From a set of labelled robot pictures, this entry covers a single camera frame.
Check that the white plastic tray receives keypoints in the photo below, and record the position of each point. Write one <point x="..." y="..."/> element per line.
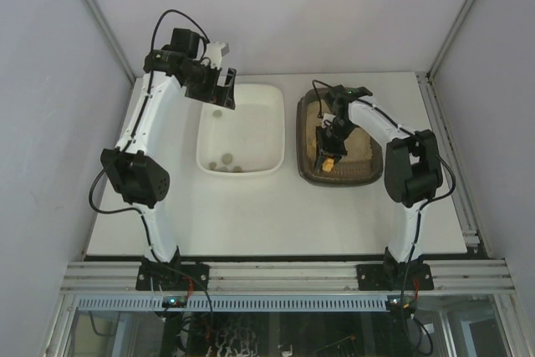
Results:
<point x="254" y="133"/>

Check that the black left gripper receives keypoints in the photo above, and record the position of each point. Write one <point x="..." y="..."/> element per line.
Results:
<point x="211" y="84"/>

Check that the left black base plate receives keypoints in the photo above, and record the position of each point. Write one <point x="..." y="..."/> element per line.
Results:
<point x="173" y="276"/>

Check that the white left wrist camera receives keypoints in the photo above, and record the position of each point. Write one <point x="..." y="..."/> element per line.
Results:
<point x="214" y="54"/>

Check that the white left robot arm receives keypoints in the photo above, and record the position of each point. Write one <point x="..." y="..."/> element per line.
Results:
<point x="188" y="65"/>

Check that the yellow litter scoop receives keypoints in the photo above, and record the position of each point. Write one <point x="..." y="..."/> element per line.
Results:
<point x="326" y="145"/>

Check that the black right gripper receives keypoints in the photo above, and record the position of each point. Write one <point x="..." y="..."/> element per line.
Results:
<point x="330" y="145"/>

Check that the aluminium rail frame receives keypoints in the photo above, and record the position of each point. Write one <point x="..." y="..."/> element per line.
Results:
<point x="276" y="286"/>

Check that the brown litter box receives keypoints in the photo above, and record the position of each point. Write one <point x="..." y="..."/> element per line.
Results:
<point x="362" y="166"/>

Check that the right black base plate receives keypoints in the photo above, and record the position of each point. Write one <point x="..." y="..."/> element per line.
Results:
<point x="391" y="275"/>

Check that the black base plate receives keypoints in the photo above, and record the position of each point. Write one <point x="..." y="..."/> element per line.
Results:
<point x="173" y="276"/>
<point x="391" y="275"/>

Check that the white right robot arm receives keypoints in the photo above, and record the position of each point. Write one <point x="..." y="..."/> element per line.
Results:
<point x="411" y="161"/>

